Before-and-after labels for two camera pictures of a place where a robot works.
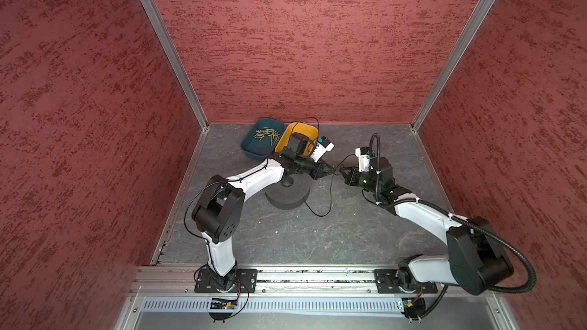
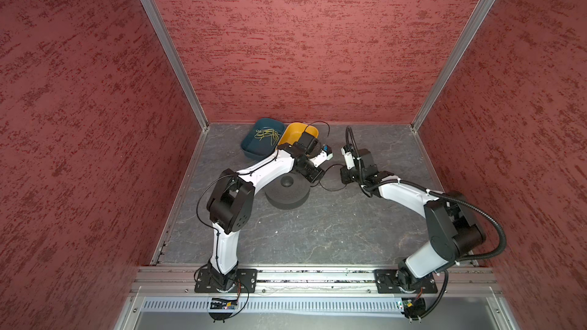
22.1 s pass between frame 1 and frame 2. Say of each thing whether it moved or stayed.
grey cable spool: stayed
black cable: moved
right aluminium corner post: stayed
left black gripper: stayed
